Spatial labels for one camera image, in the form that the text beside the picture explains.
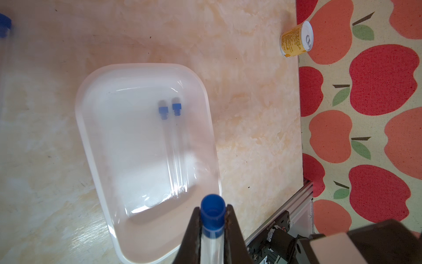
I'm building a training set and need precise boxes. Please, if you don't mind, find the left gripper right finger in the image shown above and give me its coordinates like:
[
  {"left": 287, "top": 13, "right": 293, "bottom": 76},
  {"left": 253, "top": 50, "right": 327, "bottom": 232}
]
[{"left": 224, "top": 205, "right": 253, "bottom": 264}]

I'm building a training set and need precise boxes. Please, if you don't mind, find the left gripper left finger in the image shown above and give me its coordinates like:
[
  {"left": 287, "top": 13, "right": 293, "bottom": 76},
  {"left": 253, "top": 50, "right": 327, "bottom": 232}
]
[{"left": 173, "top": 207, "right": 202, "bottom": 264}]

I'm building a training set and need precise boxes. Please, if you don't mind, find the test tube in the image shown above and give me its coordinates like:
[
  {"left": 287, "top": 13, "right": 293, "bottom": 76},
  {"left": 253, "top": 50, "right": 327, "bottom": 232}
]
[
  {"left": 158, "top": 100, "right": 180, "bottom": 199},
  {"left": 0, "top": 14, "right": 12, "bottom": 83},
  {"left": 171, "top": 97, "right": 189, "bottom": 193},
  {"left": 200, "top": 194, "right": 226, "bottom": 264}
]

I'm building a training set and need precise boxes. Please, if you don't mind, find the white rectangular tray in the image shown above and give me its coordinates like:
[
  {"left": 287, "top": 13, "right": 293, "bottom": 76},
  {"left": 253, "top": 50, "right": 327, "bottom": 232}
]
[{"left": 75, "top": 63, "right": 222, "bottom": 264}]

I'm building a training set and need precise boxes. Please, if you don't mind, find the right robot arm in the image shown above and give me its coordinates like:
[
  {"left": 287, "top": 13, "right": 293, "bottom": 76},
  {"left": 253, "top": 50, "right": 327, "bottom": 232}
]
[{"left": 269, "top": 220, "right": 422, "bottom": 264}]

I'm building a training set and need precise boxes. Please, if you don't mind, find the yellow white can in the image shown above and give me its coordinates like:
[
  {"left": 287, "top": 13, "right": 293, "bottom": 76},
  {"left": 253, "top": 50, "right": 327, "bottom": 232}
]
[{"left": 280, "top": 21, "right": 314, "bottom": 58}]

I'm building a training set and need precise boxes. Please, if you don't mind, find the right aluminium frame post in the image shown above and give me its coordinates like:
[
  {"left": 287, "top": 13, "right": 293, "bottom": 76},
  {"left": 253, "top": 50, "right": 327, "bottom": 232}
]
[{"left": 245, "top": 180, "right": 315, "bottom": 245}]

